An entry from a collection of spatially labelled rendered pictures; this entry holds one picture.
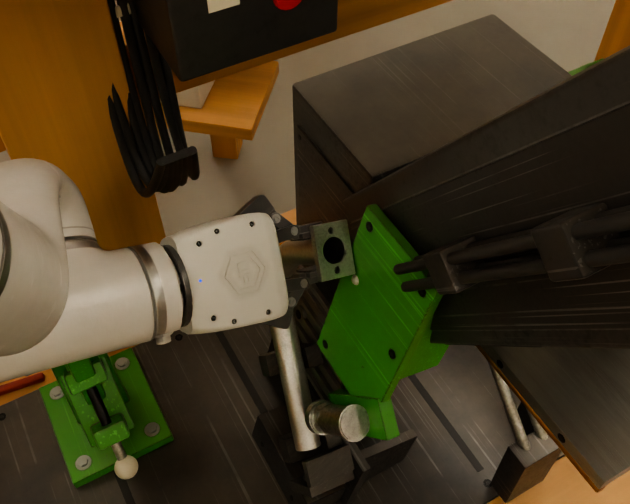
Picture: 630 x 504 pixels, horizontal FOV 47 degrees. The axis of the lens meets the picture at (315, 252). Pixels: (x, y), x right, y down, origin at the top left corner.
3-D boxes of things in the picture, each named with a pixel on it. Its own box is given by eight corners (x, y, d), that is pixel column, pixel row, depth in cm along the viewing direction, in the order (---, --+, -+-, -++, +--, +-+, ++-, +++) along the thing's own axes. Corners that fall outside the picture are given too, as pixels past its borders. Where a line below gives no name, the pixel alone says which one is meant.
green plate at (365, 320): (429, 401, 80) (505, 270, 66) (369, 425, 76) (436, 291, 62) (373, 325, 86) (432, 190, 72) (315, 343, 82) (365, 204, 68)
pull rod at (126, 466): (143, 476, 87) (134, 456, 82) (121, 487, 86) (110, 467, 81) (127, 438, 90) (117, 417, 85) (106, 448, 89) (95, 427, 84)
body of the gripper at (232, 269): (186, 349, 61) (299, 316, 67) (163, 230, 60) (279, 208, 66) (157, 340, 68) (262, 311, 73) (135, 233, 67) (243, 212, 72)
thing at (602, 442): (713, 418, 73) (727, 404, 71) (594, 495, 68) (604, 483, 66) (477, 179, 95) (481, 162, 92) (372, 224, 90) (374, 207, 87)
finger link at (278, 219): (279, 246, 68) (337, 233, 72) (273, 213, 68) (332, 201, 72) (264, 246, 71) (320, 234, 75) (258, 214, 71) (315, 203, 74)
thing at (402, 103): (526, 268, 110) (592, 89, 84) (356, 353, 101) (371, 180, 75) (454, 193, 121) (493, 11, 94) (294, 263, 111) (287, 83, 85)
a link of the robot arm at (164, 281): (164, 351, 60) (197, 341, 61) (142, 246, 59) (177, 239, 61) (133, 341, 67) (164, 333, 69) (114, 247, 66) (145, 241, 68)
